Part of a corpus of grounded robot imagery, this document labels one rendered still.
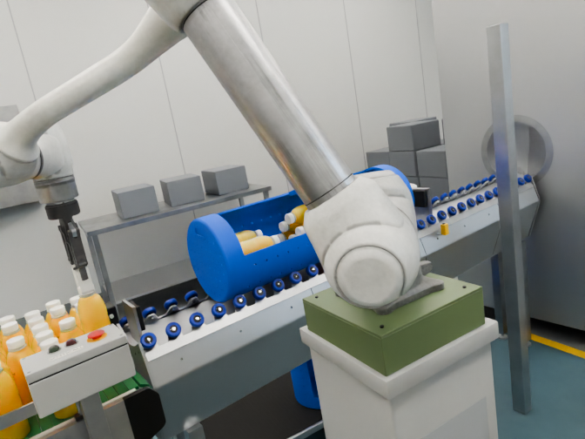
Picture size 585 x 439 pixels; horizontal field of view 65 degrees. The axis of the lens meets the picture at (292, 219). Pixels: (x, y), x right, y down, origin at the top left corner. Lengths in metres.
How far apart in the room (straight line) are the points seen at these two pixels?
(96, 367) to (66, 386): 0.06
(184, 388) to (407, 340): 0.75
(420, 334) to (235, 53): 0.62
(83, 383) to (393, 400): 0.64
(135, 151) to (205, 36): 3.99
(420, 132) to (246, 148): 1.84
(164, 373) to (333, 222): 0.82
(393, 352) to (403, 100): 5.64
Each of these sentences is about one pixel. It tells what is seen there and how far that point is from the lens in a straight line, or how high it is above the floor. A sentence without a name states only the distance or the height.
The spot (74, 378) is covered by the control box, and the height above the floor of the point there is 1.05.
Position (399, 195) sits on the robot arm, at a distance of 0.96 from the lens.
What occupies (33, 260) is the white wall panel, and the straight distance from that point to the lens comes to 4.76.
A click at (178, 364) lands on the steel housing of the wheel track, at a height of 0.87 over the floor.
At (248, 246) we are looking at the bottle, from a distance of 1.50.
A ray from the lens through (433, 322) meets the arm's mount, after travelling 0.98.
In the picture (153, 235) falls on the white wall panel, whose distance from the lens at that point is 4.86.
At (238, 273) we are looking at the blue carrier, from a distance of 1.43.
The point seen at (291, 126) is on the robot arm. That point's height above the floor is 1.49.
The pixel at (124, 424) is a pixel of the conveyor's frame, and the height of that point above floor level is 0.84.
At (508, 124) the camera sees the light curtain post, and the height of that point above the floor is 1.32.
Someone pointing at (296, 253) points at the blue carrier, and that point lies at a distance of 1.54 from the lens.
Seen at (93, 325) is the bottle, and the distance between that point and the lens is 1.31.
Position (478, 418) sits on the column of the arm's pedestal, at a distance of 1.19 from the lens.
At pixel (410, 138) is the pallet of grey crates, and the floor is 1.05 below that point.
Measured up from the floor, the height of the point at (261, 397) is 0.15.
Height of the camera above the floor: 1.51
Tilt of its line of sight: 13 degrees down
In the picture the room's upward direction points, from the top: 10 degrees counter-clockwise
